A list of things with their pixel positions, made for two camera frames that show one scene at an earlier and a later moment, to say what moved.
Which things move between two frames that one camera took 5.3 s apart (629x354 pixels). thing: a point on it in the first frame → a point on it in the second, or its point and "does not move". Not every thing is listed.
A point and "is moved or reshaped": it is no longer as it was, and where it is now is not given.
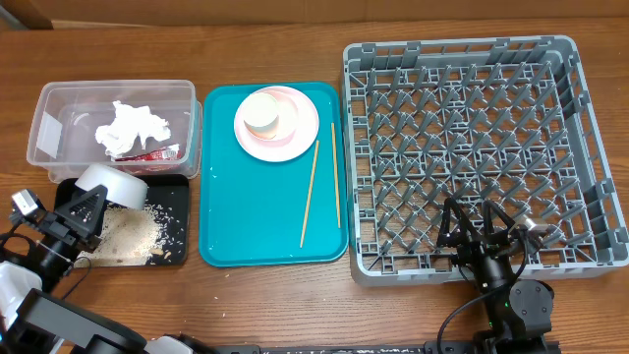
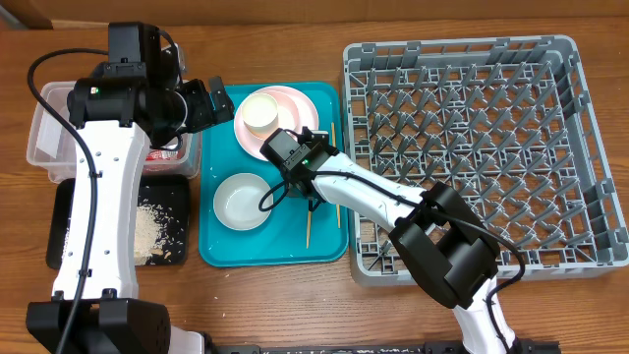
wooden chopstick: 309,196 is moved or reshaped
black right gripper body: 484,266 → 311,195
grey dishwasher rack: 511,120 does not move
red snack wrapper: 162,153 does not move
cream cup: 260,114 does not move
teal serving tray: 262,213 does not move
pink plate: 291,147 does not move
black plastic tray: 168,196 does not move
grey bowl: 123,188 is moved or reshaped
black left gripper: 69,218 → 204,113
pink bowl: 288,115 does not move
